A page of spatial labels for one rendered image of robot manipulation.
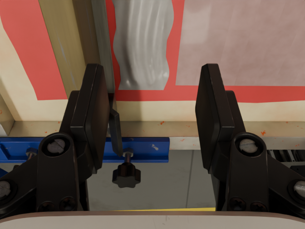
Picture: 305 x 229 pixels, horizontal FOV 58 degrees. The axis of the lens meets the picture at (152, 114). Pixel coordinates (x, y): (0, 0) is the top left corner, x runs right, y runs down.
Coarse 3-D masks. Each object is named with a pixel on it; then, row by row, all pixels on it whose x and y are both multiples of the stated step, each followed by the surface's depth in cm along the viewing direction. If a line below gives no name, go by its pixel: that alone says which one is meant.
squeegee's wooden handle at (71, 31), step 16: (48, 0) 21; (64, 0) 21; (80, 0) 23; (48, 16) 22; (64, 16) 22; (80, 16) 23; (48, 32) 24; (64, 32) 23; (80, 32) 24; (64, 48) 25; (80, 48) 25; (96, 48) 31; (64, 64) 26; (80, 64) 26; (64, 80) 27; (80, 80) 27
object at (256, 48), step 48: (0, 0) 32; (192, 0) 32; (240, 0) 32; (288, 0) 32; (48, 48) 37; (192, 48) 37; (240, 48) 37; (288, 48) 37; (48, 96) 43; (144, 96) 44; (192, 96) 44; (240, 96) 44; (288, 96) 44
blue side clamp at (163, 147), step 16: (16, 144) 45; (32, 144) 45; (128, 144) 46; (144, 144) 46; (160, 144) 46; (0, 160) 47; (16, 160) 47; (112, 160) 47; (144, 160) 48; (160, 160) 48
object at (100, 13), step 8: (96, 0) 28; (104, 0) 28; (96, 8) 29; (104, 8) 29; (96, 16) 29; (104, 16) 29; (96, 24) 30; (104, 24) 30; (96, 32) 31; (104, 32) 31; (104, 40) 31; (104, 48) 32; (104, 56) 33; (104, 64) 34; (112, 64) 35; (104, 72) 35; (112, 72) 35; (112, 80) 36; (112, 88) 37
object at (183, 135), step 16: (0, 96) 43; (0, 112) 43; (0, 128) 44; (16, 128) 46; (32, 128) 47; (48, 128) 47; (128, 128) 47; (144, 128) 47; (160, 128) 47; (176, 128) 47; (192, 128) 47; (256, 128) 48; (272, 128) 48; (288, 128) 48; (304, 128) 48; (176, 144) 48; (192, 144) 48; (272, 144) 48; (288, 144) 48; (304, 144) 48
